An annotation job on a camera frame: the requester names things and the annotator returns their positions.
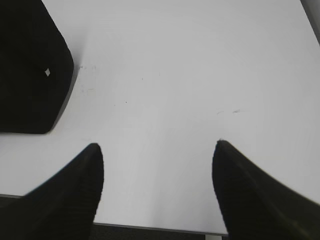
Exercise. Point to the black fabric bag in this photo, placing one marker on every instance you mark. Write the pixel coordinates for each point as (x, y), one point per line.
(36, 68)

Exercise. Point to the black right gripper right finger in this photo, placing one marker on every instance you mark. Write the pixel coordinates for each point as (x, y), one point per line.
(256, 206)

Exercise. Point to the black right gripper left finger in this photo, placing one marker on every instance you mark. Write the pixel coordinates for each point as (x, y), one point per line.
(63, 207)

